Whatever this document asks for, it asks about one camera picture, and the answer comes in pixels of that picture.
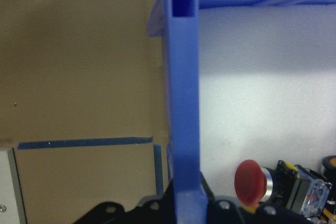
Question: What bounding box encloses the red mushroom push button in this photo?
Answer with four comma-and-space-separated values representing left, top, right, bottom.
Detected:
234, 158, 332, 216

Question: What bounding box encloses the blue plastic button bin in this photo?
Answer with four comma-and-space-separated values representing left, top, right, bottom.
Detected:
146, 0, 336, 224

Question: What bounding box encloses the black button orange ring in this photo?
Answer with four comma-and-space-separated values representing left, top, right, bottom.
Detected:
320, 155, 336, 177

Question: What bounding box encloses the white foam bin liner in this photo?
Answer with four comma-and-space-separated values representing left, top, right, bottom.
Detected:
198, 3, 336, 209

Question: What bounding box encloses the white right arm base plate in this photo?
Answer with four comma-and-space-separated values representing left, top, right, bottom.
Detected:
0, 147, 28, 224

